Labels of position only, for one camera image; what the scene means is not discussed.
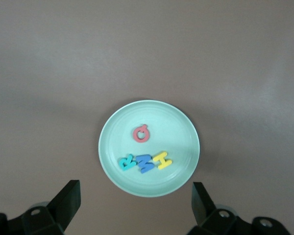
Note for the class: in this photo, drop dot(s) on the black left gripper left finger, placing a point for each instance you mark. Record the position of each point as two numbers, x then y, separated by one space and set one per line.
63 200

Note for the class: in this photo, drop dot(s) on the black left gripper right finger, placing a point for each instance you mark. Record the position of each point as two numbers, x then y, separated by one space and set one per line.
201 203

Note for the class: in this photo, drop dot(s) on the yellow capital letter H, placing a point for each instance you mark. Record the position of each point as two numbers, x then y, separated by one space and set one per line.
162 160

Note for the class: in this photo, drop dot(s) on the blue capital letter M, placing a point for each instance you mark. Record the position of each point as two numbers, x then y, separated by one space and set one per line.
145 164

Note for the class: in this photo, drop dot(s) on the teal capital letter R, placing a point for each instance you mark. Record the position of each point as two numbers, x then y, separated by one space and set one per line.
126 162

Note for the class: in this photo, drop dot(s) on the red capital letter Q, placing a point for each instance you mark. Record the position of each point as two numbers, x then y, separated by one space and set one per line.
137 137

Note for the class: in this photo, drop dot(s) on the green plate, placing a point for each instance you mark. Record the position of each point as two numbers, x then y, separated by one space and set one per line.
166 127

